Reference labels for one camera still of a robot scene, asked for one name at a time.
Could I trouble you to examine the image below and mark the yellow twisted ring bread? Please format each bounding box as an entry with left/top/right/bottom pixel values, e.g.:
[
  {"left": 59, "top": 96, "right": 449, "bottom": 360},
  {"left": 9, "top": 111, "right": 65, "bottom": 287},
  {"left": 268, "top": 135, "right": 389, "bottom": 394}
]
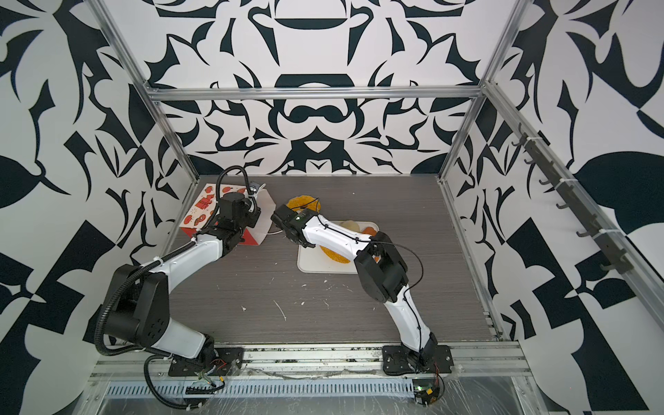
[{"left": 286, "top": 195, "right": 322, "bottom": 213}]

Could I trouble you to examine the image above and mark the red white paper bag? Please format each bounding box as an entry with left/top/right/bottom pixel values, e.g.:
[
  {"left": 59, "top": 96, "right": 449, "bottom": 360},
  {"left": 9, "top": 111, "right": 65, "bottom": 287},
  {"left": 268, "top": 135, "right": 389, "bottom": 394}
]
[{"left": 179, "top": 183, "right": 276, "bottom": 246}]

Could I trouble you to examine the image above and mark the yellow oval fake bread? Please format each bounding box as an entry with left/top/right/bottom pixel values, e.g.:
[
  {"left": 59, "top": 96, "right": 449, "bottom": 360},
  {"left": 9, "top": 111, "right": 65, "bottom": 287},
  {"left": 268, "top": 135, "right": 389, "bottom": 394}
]
[{"left": 321, "top": 247, "right": 351, "bottom": 264}]

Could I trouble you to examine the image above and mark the white steamed bun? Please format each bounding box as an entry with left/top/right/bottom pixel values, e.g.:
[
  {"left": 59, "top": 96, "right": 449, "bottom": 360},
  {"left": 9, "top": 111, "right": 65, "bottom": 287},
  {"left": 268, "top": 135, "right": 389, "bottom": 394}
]
[{"left": 340, "top": 221, "right": 361, "bottom": 233}]

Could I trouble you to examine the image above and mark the orange croissant fake bread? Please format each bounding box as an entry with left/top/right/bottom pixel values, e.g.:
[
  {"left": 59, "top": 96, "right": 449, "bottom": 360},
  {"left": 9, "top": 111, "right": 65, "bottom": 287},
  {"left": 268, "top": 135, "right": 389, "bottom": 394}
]
[{"left": 361, "top": 227, "right": 377, "bottom": 236}]

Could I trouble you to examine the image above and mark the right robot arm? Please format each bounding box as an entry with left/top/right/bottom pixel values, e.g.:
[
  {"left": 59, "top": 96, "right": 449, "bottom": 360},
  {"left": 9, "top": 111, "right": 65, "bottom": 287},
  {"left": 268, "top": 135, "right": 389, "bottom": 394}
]
[{"left": 271, "top": 205, "right": 437, "bottom": 366}]

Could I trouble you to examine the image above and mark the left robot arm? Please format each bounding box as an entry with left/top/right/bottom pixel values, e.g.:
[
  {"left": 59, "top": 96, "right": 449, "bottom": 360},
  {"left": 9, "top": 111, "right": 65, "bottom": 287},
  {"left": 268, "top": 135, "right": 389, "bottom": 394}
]
[{"left": 93, "top": 188, "right": 261, "bottom": 366}]

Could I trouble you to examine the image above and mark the white plastic tray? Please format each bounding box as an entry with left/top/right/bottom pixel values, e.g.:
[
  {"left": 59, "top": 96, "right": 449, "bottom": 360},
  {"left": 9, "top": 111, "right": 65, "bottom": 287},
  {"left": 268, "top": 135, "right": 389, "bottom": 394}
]
[{"left": 297, "top": 221, "right": 380, "bottom": 275}]

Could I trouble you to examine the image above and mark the small green circuit board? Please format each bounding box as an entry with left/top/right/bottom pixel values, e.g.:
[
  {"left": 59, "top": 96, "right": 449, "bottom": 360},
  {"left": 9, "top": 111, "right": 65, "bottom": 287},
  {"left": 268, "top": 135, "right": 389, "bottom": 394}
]
[{"left": 413, "top": 378, "right": 445, "bottom": 406}]

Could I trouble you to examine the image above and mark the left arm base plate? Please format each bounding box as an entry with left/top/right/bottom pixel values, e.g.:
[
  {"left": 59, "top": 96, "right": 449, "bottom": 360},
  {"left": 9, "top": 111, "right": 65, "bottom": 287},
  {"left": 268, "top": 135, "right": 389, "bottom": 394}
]
[{"left": 168, "top": 347, "right": 245, "bottom": 377}]

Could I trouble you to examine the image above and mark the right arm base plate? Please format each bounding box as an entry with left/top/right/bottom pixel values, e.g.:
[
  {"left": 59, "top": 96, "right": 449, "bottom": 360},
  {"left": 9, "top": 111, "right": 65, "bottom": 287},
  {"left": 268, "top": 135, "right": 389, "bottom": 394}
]
[{"left": 381, "top": 345, "right": 454, "bottom": 376}]

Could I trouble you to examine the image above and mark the black left base cable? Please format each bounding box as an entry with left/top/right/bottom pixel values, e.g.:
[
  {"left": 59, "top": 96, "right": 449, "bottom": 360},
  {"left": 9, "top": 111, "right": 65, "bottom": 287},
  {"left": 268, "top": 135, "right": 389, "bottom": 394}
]
[{"left": 142, "top": 354, "right": 227, "bottom": 411}]

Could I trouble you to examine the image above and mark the white slotted cable duct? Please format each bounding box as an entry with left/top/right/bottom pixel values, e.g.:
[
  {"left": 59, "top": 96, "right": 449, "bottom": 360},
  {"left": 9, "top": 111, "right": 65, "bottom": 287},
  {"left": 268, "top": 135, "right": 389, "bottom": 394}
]
[{"left": 103, "top": 377, "right": 416, "bottom": 400}]

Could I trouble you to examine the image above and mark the grey wall hook rail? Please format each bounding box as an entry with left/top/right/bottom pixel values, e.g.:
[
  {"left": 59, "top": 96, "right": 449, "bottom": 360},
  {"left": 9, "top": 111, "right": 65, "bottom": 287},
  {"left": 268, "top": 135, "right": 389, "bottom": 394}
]
[{"left": 513, "top": 124, "right": 634, "bottom": 275}]

